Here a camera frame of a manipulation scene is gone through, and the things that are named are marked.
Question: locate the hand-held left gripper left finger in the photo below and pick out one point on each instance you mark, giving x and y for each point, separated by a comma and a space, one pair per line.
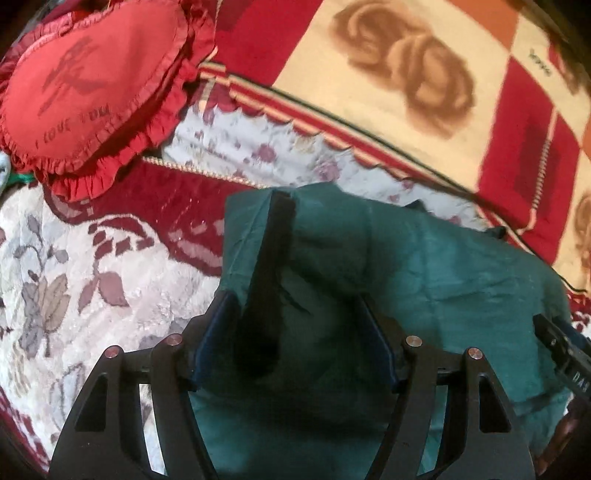
214, 337

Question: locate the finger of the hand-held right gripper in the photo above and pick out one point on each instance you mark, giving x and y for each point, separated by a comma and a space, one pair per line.
558, 339

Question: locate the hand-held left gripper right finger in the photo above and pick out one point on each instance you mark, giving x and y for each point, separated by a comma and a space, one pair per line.
376, 337

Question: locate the green quilted puffer jacket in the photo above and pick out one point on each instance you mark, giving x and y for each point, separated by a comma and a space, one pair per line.
415, 286

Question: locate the person's right hand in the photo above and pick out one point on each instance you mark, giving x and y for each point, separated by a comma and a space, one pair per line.
561, 434

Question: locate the floral white and red bedspread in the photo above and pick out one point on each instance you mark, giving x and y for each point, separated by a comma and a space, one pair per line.
115, 258

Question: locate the red and yellow checkered blanket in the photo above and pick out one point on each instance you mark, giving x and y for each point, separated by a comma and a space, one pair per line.
415, 78

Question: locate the red heart-shaped ruffled pillow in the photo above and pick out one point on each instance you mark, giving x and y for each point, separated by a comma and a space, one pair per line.
87, 87

